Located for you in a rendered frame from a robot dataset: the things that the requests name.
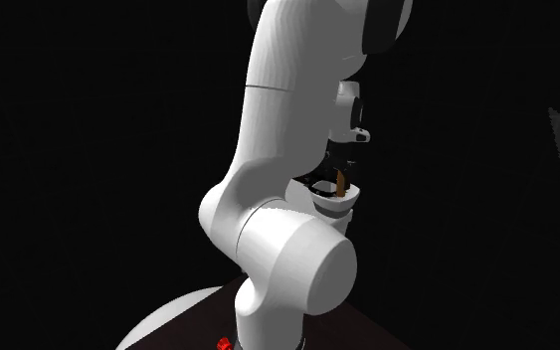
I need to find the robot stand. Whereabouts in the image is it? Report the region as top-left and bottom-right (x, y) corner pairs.
(124, 274), (413, 350)

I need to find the white rounded object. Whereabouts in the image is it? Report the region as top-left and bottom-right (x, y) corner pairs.
(114, 285), (224, 350)

